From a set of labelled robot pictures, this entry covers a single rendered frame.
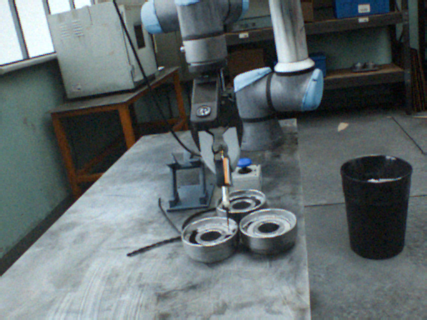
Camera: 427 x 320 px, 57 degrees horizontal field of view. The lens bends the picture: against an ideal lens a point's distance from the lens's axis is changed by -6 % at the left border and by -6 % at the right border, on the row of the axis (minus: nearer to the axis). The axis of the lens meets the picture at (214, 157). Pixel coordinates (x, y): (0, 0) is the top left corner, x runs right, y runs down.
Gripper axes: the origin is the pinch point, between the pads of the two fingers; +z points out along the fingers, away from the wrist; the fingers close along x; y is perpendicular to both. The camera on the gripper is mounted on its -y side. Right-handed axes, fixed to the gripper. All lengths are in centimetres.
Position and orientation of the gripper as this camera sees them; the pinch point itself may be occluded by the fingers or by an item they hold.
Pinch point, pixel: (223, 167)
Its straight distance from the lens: 79.8
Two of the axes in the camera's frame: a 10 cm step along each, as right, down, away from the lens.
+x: -9.8, 1.1, 1.6
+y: 1.1, -3.5, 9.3
